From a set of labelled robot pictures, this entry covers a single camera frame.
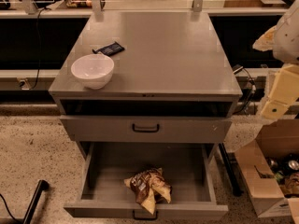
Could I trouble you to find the brown chip bag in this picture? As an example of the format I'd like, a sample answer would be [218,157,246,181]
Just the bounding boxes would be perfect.
[123,168,172,215]

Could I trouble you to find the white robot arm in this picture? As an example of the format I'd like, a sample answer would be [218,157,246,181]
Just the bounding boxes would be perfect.
[252,0,299,119]

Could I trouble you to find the grey drawer cabinet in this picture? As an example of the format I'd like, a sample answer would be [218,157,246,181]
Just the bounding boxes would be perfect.
[48,10,243,221]

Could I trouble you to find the open grey bottom drawer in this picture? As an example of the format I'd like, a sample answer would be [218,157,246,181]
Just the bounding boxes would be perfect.
[64,143,228,220]

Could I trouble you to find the closed grey upper drawer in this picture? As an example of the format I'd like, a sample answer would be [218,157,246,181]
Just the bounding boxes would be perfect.
[61,116,232,143]

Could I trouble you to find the cardboard box with cans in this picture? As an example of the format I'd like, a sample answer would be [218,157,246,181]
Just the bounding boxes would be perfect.
[235,119,299,224]

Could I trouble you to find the black base leg right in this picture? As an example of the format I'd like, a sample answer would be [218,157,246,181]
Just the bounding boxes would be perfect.
[219,143,243,197]

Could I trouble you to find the black base leg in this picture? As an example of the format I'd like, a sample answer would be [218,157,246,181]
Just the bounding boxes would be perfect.
[22,180,50,224]
[219,143,243,197]

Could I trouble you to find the dark blue snack packet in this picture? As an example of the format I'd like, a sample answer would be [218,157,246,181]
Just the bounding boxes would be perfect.
[93,42,124,57]

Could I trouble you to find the white bowl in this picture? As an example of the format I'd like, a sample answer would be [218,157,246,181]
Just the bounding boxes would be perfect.
[71,54,115,90]

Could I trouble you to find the black base leg left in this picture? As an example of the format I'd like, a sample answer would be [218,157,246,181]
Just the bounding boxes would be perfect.
[22,180,50,224]

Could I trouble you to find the black cables at right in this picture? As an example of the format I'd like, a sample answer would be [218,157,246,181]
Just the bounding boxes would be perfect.
[232,63,258,116]

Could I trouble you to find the black hanging cable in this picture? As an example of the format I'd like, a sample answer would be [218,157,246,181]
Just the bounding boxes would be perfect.
[30,7,52,91]

